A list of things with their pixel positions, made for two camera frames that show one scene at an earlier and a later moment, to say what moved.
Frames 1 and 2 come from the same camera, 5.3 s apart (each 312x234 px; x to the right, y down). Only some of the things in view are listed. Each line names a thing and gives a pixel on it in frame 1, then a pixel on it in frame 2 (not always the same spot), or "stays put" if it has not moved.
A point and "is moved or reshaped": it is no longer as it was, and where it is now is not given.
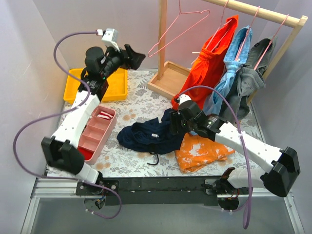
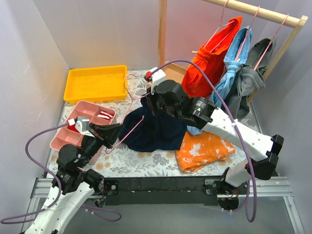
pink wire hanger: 180,13 → 139,121
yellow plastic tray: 116,87 stays put
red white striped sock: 104,114 stays put
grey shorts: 250,76 stays put
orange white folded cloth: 196,152 stays put
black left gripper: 127,54 → 98,134
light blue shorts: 235,52 stays put
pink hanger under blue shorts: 243,44 stays put
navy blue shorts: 151,136 is moved or reshaped
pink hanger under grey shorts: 269,45 stays put
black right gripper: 174,122 → 151,100
